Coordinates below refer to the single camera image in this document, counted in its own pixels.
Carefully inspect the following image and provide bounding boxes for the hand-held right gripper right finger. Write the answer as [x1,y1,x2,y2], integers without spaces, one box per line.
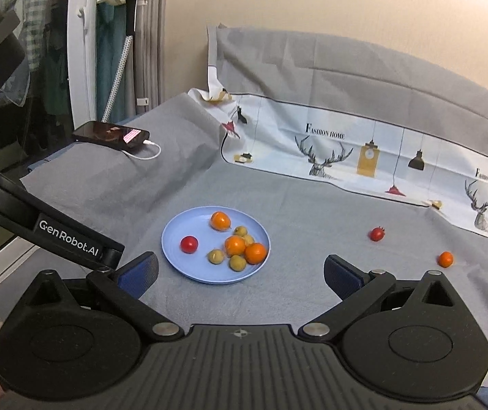
[298,254,457,339]

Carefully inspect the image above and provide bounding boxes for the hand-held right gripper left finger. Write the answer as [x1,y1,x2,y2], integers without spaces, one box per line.
[24,251,185,340]

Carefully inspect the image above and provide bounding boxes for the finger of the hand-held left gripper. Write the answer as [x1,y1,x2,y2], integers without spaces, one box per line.
[97,242,126,271]

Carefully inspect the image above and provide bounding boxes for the blue round plate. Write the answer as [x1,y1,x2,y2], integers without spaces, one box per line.
[161,206,271,285]

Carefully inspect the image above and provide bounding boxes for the grey bed sheet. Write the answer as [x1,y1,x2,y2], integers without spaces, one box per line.
[19,23,488,389]

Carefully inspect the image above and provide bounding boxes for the black smartphone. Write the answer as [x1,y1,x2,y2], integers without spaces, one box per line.
[72,121,151,151]

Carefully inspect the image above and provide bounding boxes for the deer printed white cloth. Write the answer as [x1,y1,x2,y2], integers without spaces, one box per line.
[187,25,488,250]

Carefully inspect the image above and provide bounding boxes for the denim garment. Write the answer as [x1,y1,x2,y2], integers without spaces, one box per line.
[0,57,31,107]

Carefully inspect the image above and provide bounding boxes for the teal garment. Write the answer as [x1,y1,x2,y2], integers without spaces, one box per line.
[96,0,136,120]

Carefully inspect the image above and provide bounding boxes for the plaid shirt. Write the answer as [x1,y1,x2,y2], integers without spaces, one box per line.
[22,0,67,71]

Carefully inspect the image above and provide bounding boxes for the black garment steamer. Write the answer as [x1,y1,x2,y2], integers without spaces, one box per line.
[101,0,145,124]

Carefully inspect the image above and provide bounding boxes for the white charging cable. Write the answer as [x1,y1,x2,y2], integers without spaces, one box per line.
[122,139,162,162]

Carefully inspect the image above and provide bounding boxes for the white door frame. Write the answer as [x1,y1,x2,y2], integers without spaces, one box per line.
[67,0,99,126]

